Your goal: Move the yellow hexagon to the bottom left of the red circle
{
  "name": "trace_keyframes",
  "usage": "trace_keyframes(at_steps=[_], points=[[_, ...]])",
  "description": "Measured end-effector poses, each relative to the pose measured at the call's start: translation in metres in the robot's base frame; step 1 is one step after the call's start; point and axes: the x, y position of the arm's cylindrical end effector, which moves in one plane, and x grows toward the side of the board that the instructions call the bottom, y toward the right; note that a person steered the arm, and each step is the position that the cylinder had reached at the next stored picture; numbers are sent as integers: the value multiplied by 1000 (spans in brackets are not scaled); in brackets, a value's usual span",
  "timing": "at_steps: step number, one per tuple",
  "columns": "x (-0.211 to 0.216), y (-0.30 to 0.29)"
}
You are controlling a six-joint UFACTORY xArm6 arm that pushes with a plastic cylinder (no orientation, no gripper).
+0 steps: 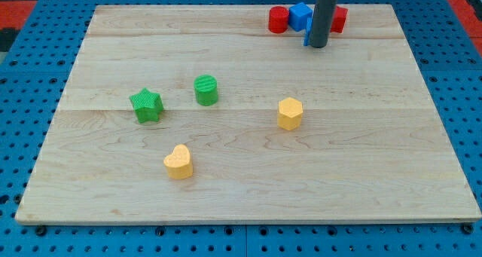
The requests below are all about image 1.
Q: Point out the yellow hexagon block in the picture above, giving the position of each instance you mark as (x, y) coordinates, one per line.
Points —
(290, 113)

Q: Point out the green cylinder block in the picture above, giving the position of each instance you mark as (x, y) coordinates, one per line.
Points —
(206, 90)

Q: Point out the light wooden board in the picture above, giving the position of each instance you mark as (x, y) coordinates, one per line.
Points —
(370, 149)

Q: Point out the yellow heart block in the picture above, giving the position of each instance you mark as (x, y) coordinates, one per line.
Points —
(178, 164)

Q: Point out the green star block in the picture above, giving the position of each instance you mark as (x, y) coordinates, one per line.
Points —
(147, 105)

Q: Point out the red cylinder block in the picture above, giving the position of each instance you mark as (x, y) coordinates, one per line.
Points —
(278, 19)

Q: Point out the blue cube block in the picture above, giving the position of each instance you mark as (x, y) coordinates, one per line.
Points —
(298, 15)

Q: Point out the red block behind rod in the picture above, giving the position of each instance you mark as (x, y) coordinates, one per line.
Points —
(339, 19)

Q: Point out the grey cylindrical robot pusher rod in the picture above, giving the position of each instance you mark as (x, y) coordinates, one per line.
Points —
(323, 14)

